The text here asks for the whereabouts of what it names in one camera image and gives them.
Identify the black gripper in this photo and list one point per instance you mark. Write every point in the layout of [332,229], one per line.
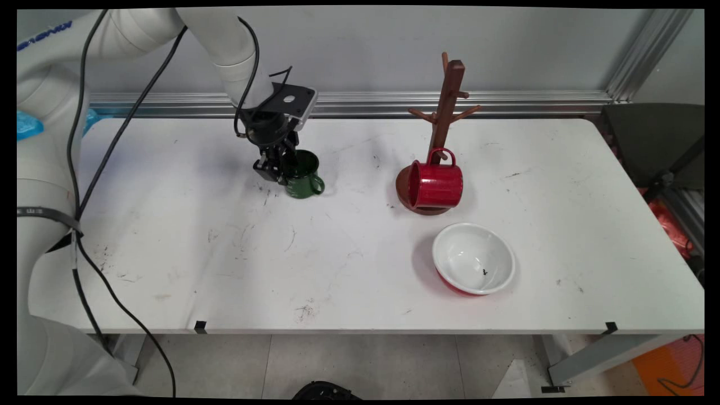
[270,129]

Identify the green enamel mug white script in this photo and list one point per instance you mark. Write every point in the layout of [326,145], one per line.
[304,185]

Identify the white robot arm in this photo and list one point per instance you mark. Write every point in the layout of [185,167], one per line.
[45,112]

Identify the red enamel mug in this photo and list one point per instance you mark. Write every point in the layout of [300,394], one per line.
[439,185]

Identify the brown wooden mug tree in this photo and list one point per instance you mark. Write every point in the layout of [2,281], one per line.
[448,107]

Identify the red bowl white inside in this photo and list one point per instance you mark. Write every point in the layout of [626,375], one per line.
[472,253]

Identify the black round floor object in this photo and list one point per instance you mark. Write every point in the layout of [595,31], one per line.
[326,391]

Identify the blue plastic sheet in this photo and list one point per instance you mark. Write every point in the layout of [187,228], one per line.
[28,125]

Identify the grey metal table leg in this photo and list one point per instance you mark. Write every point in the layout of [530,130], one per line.
[607,354]

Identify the orange crumpled sheet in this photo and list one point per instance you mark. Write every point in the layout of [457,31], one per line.
[672,228]

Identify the red foam floor mat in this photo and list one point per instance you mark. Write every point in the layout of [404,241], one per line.
[669,365]

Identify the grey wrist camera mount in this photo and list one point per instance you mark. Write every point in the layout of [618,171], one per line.
[298,101]

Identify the aluminium frame rail by wall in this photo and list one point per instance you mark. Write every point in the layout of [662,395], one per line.
[365,104]

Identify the aluminium frame post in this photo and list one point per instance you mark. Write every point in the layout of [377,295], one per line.
[647,56]

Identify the aluminium frame rail by mats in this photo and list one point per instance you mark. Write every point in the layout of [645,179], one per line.
[686,216]

